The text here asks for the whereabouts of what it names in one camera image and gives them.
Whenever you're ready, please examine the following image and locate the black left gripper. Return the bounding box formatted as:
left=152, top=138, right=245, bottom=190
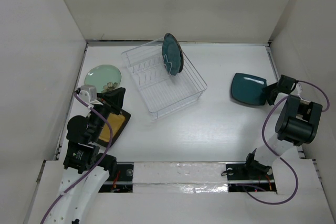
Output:
left=89, top=86, right=125, bottom=141

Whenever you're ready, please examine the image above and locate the teal square plate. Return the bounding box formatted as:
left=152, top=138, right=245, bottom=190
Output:
left=230, top=73, right=267, bottom=106

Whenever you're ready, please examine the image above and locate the blue round floral plate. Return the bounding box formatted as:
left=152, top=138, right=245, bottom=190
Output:
left=164, top=33, right=184, bottom=74

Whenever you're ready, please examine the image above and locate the teal scalloped round plate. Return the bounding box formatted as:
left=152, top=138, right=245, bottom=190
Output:
left=161, top=36, right=182, bottom=77

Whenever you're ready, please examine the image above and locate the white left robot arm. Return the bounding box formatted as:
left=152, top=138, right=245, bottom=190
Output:
left=41, top=85, right=125, bottom=223

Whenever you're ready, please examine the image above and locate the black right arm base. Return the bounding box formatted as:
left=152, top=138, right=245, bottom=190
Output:
left=221, top=150, right=277, bottom=192

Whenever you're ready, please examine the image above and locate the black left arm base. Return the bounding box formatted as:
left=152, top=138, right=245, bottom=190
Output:
left=99, top=163, right=134, bottom=193

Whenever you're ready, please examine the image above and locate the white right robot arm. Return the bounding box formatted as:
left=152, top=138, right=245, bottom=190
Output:
left=242, top=75, right=324, bottom=178

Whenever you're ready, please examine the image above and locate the yellow square black-rimmed plate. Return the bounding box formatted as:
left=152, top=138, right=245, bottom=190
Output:
left=97, top=110, right=131, bottom=147

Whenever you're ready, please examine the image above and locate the light green glass plate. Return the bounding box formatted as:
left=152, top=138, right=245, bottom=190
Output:
left=85, top=65, right=122, bottom=93

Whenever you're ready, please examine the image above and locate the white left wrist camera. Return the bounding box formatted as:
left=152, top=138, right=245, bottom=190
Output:
left=78, top=85, right=97, bottom=103

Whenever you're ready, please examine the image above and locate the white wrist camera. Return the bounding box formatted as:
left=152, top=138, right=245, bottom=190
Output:
left=293, top=83, right=303, bottom=97
left=78, top=85, right=97, bottom=103

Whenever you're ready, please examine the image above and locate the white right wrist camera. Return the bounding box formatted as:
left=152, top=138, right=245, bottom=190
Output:
left=293, top=83, right=303, bottom=97

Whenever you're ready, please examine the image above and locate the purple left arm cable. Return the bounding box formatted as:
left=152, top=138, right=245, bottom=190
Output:
left=40, top=91, right=115, bottom=224

